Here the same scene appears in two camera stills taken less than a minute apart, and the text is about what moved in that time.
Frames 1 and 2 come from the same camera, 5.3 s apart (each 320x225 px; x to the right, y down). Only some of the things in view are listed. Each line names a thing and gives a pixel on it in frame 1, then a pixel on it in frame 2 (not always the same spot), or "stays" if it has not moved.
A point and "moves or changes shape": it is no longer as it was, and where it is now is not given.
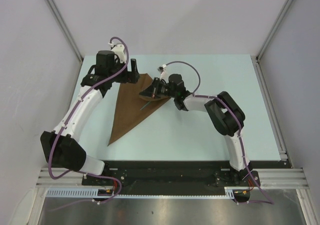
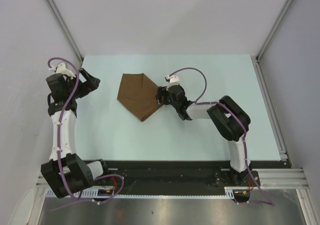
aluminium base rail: [270, 178] stays
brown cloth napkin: [129, 103] moves or changes shape
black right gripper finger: [150, 91] → [161, 91]
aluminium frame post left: [61, 21] stays
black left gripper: [130, 77] → [87, 87]
